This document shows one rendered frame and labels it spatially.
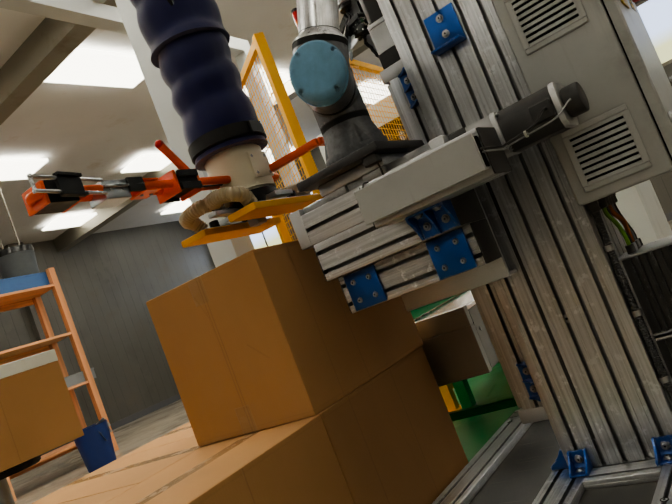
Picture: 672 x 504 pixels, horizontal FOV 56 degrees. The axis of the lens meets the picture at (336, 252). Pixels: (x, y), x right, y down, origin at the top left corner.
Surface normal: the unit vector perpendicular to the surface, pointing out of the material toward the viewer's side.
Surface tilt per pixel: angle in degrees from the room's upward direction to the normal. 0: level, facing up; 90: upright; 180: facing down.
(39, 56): 90
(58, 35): 90
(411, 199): 90
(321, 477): 90
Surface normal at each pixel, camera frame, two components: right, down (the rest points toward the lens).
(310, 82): -0.16, 0.12
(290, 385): -0.52, 0.14
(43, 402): 0.73, -0.33
